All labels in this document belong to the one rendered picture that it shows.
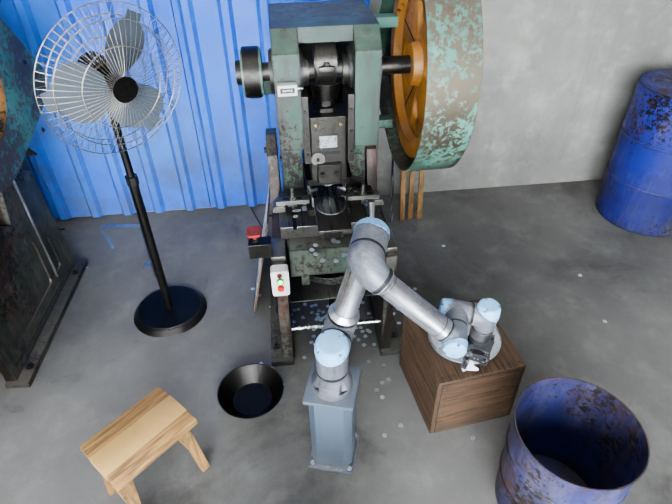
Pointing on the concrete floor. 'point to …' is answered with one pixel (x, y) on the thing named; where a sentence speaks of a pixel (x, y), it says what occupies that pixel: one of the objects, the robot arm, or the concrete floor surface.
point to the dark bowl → (250, 391)
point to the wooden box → (458, 382)
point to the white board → (262, 236)
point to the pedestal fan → (81, 78)
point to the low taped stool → (141, 442)
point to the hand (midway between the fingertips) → (462, 367)
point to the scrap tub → (570, 446)
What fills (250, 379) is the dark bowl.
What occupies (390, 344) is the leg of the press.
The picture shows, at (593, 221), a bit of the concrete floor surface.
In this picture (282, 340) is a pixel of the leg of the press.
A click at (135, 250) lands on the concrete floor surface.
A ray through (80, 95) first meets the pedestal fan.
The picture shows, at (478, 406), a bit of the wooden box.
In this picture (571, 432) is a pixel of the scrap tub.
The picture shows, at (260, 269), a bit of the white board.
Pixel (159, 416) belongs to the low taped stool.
